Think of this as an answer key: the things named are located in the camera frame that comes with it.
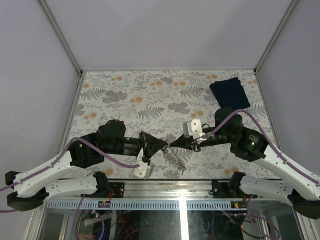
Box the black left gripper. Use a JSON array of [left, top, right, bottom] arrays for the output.
[[105, 132, 169, 163]]

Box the large metal keyring disc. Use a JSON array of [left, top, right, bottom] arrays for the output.
[[160, 137, 187, 175]]

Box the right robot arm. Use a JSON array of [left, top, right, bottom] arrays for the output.
[[169, 107, 320, 220]]

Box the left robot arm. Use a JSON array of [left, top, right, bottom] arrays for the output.
[[5, 119, 168, 212]]

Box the dark blue folded cloth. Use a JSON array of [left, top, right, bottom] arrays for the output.
[[209, 77, 251, 110]]

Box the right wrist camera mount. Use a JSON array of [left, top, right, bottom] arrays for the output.
[[182, 119, 205, 141]]

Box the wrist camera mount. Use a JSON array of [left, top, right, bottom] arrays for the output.
[[182, 119, 205, 141], [134, 148, 155, 179]]

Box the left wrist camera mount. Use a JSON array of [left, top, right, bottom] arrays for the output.
[[134, 148, 155, 179]]

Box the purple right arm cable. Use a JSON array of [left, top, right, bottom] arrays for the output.
[[201, 109, 320, 187]]

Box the metal base rail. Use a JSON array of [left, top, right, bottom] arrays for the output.
[[109, 179, 235, 200]]

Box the white slotted cable duct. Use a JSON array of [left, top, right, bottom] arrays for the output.
[[45, 199, 246, 211]]

